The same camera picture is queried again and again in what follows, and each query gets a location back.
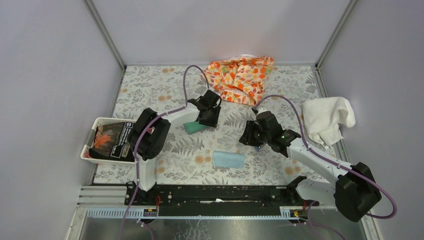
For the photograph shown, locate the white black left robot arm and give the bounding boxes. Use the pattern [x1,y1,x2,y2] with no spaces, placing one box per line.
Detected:
[128,90,222,206]

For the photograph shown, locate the floral grey tablecloth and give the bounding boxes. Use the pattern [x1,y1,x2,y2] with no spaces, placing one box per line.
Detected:
[112,65,324,185]

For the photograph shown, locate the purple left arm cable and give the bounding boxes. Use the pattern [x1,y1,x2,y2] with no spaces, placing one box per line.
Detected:
[118,64,210,240]

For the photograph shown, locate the white towel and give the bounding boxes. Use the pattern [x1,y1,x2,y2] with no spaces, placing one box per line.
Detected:
[302,97,356,149]

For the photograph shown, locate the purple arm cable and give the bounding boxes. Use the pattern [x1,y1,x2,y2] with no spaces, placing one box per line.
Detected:
[118,64,210,240]
[251,94,398,240]

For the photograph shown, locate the blue frame sunglasses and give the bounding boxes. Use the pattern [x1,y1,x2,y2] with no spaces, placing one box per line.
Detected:
[254,143,265,152]

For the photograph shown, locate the light blue cleaning cloth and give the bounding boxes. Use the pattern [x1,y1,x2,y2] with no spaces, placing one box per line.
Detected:
[212,151,245,169]

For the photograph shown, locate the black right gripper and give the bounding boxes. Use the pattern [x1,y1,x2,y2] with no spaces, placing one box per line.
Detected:
[238,120,271,147]

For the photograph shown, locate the dark blue glasses case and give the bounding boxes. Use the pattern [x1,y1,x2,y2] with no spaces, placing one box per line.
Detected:
[183,121,208,135]

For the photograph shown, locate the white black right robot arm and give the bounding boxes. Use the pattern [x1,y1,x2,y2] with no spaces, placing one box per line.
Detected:
[239,107,382,222]

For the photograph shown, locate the aluminium frame profile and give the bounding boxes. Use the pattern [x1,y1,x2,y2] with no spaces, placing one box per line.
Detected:
[64,185,382,240]

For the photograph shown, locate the orange floral fabric bag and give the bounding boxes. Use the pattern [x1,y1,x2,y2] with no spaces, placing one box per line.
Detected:
[203,54,275,106]

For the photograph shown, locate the black pouch in basket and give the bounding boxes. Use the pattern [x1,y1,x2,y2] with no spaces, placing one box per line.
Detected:
[88,121,134,162]

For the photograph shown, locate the white perforated plastic basket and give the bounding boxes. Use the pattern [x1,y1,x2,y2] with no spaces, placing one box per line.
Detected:
[80,117,136,167]

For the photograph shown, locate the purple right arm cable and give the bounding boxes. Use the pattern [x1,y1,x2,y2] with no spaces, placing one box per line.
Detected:
[251,94,398,240]

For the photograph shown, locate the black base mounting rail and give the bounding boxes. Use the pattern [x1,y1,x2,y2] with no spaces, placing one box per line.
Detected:
[124,182,311,217]

